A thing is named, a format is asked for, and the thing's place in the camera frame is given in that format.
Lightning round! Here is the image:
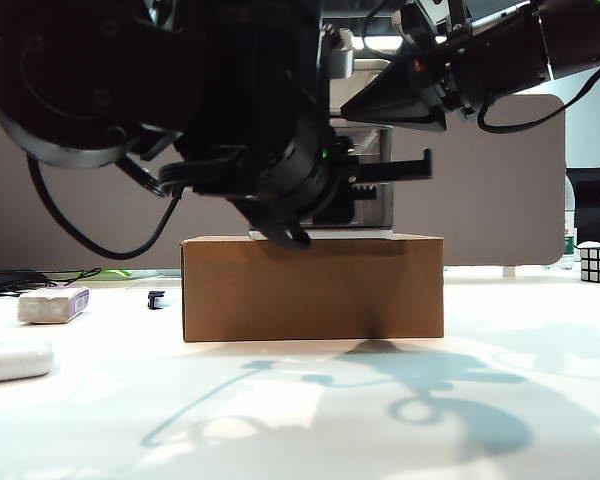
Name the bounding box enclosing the white purple tissue pack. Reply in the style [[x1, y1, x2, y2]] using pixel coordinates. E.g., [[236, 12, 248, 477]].
[[16, 285, 91, 326]]

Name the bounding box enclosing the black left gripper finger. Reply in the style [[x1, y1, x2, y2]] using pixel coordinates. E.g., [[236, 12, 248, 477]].
[[352, 147, 435, 183]]

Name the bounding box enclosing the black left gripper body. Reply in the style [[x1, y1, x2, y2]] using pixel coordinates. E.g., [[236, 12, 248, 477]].
[[298, 127, 382, 226]]

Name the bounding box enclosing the grey-brown desk partition panel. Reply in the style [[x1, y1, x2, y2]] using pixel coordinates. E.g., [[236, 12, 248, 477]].
[[0, 93, 568, 272]]

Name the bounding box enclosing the thin black cable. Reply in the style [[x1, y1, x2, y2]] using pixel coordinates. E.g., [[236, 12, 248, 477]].
[[48, 267, 104, 290]]

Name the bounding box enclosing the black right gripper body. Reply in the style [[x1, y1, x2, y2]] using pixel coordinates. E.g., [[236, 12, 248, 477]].
[[408, 42, 487, 121]]

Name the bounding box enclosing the white plastic drawer cabinet frame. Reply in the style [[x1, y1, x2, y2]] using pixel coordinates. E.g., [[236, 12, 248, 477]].
[[248, 56, 397, 241]]

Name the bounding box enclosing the brown cardboard box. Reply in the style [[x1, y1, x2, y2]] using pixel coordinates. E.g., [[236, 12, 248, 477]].
[[179, 234, 446, 344]]

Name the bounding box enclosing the grey drawer with short handle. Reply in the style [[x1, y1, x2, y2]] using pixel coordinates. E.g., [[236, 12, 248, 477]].
[[329, 127, 394, 169]]

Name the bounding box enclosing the black office equipment behind partition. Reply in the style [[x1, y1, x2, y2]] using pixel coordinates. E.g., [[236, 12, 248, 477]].
[[565, 166, 600, 247]]

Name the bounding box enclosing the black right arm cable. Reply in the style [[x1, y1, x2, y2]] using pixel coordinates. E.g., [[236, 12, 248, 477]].
[[476, 62, 600, 135]]

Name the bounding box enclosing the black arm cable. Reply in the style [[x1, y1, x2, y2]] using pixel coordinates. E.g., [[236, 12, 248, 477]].
[[26, 153, 182, 262], [476, 62, 600, 135]]

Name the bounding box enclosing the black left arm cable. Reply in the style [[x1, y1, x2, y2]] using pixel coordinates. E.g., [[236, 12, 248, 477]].
[[26, 153, 182, 262]]

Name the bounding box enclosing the grey drawer with wide handle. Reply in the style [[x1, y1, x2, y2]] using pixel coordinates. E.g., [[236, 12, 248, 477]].
[[352, 180, 394, 230]]

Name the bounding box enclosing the white earphone case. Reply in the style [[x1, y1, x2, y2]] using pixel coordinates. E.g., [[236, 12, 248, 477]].
[[0, 339, 56, 386]]

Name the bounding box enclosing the ceiling light strip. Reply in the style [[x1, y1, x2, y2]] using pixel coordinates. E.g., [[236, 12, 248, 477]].
[[352, 36, 404, 52]]

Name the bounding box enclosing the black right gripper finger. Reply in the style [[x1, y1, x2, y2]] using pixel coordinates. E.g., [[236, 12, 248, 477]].
[[339, 54, 449, 133]]

